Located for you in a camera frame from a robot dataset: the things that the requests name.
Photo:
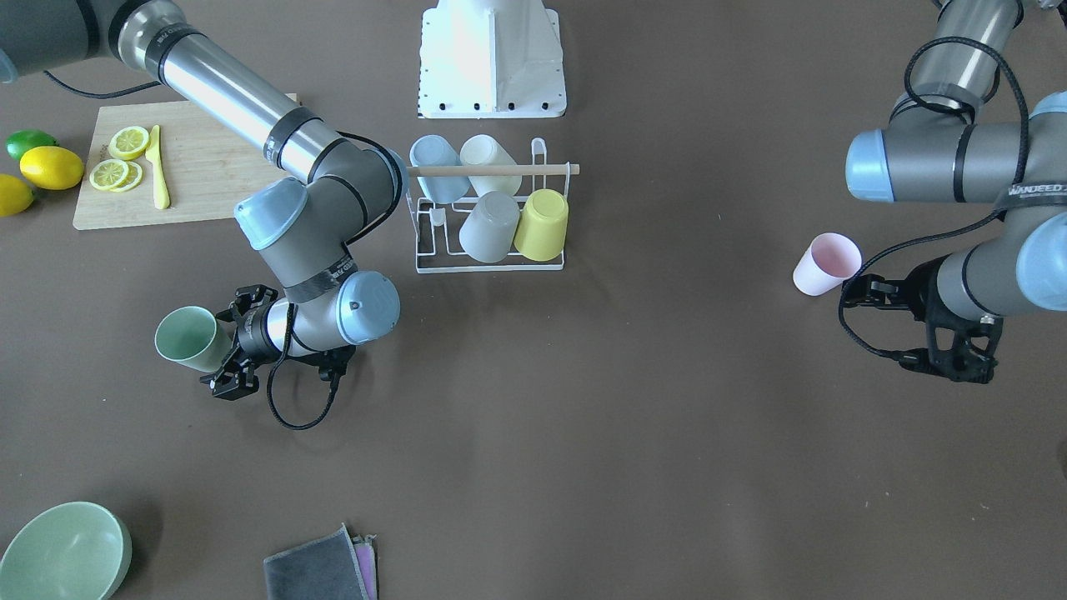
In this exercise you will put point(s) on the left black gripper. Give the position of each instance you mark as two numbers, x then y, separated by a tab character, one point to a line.
919	288

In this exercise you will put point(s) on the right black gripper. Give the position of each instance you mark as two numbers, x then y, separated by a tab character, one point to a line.
249	333

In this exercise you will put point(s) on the pink plastic cup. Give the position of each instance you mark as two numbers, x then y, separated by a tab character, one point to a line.
830	259

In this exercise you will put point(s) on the green plastic cup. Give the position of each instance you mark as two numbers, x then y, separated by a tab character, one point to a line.
193	337

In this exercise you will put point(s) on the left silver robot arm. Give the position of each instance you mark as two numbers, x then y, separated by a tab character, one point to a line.
934	150

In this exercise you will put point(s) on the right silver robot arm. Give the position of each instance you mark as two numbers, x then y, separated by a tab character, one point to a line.
300	191

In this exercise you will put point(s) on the light blue cup on rack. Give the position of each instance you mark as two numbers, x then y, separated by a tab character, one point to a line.
435	151

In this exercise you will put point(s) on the grey cup on rack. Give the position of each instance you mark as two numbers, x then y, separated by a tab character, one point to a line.
489	229

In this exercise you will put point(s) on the cream white cup on rack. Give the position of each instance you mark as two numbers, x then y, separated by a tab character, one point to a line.
485	151

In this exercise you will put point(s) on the yellow cup on rack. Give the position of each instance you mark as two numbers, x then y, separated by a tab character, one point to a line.
542	226

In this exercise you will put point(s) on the yellow plastic knife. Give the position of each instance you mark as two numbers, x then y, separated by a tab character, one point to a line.
154	155

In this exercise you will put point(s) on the bamboo cutting board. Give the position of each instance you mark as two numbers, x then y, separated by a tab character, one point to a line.
209	169

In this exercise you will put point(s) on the lemon slice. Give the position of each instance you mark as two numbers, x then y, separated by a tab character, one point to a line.
129	143
109	174

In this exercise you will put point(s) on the grey folded cloth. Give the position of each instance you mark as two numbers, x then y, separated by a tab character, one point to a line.
337	566

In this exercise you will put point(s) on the yellow lemon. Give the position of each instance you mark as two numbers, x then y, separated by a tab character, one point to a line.
15	195
52	168

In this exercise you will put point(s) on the green bowl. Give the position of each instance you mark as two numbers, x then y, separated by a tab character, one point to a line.
76	550

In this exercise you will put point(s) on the green lime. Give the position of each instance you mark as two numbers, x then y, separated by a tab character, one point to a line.
22	141

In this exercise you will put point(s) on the white wire cup rack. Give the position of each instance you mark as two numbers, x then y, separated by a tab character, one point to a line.
436	226

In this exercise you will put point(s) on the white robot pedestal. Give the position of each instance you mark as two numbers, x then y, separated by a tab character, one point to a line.
491	60

